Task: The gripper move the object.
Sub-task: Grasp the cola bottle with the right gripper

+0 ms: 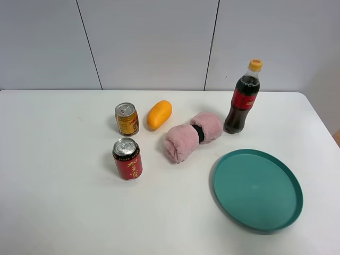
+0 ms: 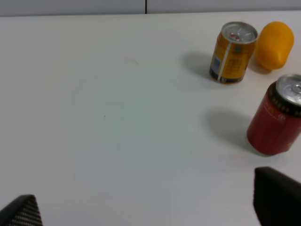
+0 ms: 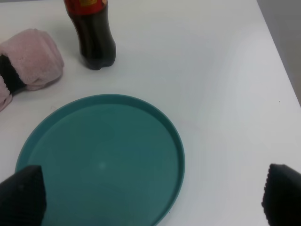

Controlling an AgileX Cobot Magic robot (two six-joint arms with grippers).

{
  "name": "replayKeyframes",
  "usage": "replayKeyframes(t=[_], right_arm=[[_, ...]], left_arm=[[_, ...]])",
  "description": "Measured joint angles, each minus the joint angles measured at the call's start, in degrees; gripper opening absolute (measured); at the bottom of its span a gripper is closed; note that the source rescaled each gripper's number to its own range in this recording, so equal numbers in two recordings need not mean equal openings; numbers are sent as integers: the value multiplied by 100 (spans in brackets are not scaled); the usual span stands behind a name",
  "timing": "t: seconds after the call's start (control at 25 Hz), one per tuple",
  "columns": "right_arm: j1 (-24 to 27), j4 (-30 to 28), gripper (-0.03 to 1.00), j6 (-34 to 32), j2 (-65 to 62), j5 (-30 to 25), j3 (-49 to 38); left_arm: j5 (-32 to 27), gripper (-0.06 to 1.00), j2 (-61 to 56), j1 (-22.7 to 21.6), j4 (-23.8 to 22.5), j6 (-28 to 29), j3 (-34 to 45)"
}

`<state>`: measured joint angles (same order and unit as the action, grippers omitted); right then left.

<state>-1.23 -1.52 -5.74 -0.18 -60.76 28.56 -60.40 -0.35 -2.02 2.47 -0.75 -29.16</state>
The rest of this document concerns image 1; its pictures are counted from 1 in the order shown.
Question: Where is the cola bottle with yellow cap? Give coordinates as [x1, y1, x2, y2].
[224, 59, 263, 134]

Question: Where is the rolled pink fluffy towel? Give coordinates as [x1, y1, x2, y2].
[164, 112, 223, 164]

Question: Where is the orange mango fruit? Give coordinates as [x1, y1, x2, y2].
[147, 100, 172, 130]

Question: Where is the gold drink can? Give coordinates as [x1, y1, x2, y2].
[115, 102, 139, 137]

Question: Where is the red drink can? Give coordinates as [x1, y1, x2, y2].
[112, 138, 143, 180]

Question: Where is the teal round plate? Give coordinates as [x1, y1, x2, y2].
[212, 149, 303, 232]

